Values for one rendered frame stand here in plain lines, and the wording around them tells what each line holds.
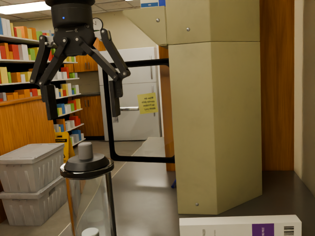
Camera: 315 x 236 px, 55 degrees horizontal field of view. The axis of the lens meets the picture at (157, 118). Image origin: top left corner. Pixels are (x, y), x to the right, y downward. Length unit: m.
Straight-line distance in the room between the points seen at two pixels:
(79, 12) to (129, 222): 0.56
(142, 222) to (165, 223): 0.06
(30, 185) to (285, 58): 2.45
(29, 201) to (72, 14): 2.61
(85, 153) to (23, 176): 2.42
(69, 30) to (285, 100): 0.84
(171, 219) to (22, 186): 2.33
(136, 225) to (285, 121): 0.67
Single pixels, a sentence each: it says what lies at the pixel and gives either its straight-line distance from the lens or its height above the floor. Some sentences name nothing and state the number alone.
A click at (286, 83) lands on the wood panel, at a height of 1.27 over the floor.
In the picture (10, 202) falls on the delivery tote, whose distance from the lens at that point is 3.19.
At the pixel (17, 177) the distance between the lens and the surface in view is 3.07.
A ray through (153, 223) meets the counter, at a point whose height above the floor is 0.94.
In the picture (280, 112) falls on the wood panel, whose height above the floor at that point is 1.17.
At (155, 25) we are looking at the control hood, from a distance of 0.82.
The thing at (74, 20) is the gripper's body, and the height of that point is 1.44.
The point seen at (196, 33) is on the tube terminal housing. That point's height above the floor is 1.43.
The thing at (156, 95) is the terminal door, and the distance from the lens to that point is 1.15.
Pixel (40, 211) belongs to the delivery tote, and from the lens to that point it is 3.09.
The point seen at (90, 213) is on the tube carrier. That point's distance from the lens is 0.63.
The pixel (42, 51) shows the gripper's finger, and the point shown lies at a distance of 0.64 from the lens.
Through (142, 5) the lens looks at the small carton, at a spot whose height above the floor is 1.53.
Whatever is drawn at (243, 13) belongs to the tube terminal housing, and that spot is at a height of 1.49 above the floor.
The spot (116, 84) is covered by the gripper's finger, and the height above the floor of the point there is 1.33.
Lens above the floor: 1.35
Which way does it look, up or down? 9 degrees down
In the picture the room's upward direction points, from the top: 4 degrees counter-clockwise
